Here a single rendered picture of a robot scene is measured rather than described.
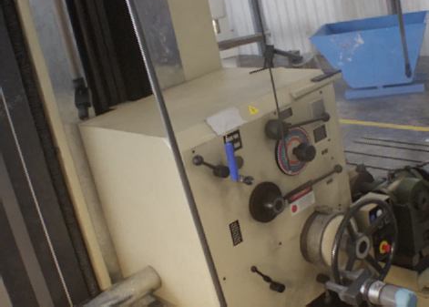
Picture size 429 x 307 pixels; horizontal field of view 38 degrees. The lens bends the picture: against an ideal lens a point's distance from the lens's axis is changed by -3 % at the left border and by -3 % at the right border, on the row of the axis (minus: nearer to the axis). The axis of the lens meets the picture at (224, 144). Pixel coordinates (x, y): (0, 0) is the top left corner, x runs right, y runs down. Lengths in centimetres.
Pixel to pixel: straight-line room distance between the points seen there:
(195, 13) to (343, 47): 602
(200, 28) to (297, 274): 115
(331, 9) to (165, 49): 936
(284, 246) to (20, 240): 100
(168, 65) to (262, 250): 92
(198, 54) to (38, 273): 115
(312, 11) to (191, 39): 947
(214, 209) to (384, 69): 679
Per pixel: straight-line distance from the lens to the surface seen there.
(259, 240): 229
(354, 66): 880
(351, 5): 1168
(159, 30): 274
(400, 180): 293
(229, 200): 216
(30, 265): 257
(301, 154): 226
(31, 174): 250
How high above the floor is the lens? 244
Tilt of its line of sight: 17 degrees down
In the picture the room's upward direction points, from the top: 13 degrees counter-clockwise
